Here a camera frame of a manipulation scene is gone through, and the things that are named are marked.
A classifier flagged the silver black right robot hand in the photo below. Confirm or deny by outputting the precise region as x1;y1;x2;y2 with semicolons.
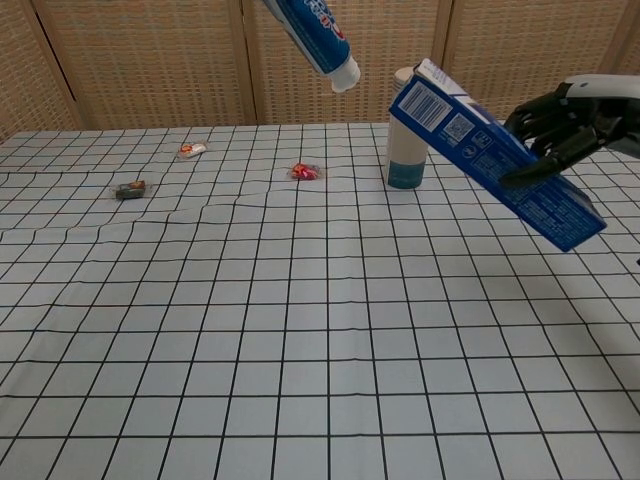
499;74;640;190

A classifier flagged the blue toothpaste carton box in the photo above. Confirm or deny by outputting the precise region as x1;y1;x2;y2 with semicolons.
388;58;609;253

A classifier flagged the blue white toothpaste tube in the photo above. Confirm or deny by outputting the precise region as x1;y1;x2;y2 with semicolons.
259;0;362;94

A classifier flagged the beige thermos bottle blue base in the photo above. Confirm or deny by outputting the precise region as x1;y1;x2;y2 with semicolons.
384;67;429;191

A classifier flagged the red wrapped candy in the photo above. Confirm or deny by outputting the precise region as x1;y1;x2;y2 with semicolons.
286;162;324;182

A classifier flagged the light blue grid tablecloth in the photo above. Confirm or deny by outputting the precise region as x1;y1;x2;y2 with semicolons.
0;118;640;480

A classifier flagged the white orange wrapped candy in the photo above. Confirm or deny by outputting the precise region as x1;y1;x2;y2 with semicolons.
178;141;211;160

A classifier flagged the bamboo folding screen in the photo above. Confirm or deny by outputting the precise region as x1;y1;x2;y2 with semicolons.
0;0;640;144

